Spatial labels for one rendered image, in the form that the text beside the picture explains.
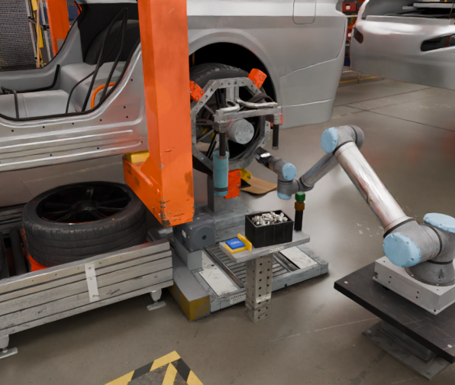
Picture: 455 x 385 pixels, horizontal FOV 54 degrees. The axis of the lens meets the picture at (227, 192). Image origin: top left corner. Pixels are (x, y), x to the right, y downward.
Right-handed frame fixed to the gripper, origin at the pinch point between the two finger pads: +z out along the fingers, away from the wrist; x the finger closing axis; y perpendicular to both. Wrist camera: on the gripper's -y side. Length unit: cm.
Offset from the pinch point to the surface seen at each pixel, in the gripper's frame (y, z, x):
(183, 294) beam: -15, -50, -88
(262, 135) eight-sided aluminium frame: -7.3, -5.0, 10.0
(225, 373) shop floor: -7, -96, -97
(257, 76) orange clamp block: -37.7, -7.0, 31.7
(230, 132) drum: -34.5, -17.4, -4.3
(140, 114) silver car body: -72, 6, -28
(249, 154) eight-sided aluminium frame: -6.9, -5.7, -4.6
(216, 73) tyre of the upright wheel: -55, 1, 17
